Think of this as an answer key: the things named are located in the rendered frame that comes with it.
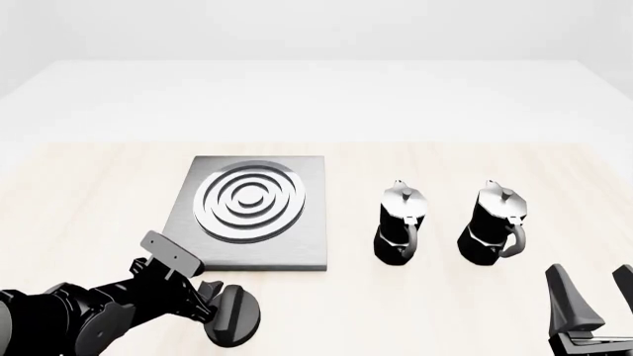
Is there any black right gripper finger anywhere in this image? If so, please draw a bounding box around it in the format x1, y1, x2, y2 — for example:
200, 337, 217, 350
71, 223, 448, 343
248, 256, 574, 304
544, 263, 606, 337
611, 263, 633, 300

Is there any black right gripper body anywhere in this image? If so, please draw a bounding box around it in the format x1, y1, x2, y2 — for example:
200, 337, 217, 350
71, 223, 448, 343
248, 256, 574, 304
547, 324, 633, 356

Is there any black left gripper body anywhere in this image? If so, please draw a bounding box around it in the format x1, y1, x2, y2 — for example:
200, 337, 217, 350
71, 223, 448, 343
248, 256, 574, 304
173, 274, 218, 325

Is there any round black stove knob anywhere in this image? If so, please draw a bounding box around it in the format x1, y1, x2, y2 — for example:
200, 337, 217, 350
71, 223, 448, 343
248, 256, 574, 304
204, 283, 263, 349

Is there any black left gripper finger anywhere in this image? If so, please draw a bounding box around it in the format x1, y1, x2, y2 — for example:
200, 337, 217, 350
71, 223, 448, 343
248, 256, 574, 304
197, 279, 226, 308

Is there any black moka pot silver lid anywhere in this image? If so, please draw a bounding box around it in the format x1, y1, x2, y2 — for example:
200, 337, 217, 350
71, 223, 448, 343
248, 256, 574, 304
456, 179, 529, 267
372, 179, 429, 267

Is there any silver-grey stove plate with rings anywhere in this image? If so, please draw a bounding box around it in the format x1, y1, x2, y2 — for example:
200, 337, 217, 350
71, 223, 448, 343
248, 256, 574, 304
161, 154, 329, 273

